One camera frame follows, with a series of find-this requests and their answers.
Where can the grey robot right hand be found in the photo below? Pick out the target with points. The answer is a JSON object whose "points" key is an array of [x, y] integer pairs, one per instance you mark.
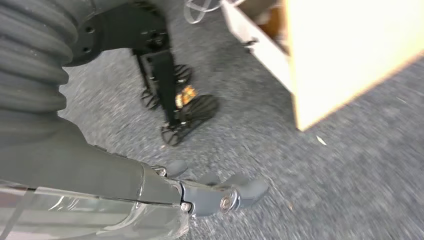
{"points": [[73, 172]]}

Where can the black robot right foot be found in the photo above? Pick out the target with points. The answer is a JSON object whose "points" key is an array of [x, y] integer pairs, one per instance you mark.
{"points": [[198, 109]]}

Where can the black robot right leg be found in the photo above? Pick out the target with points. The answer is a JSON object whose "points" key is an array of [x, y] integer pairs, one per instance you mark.
{"points": [[132, 30]]}

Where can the white under-desk tray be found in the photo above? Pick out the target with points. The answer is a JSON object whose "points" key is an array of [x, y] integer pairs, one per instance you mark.
{"points": [[261, 49]]}

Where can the small white paper scrap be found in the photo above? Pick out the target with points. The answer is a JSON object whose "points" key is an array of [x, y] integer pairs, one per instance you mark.
{"points": [[320, 140]]}

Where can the light wood desk panel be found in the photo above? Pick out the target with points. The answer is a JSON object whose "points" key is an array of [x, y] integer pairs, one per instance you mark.
{"points": [[344, 56]]}

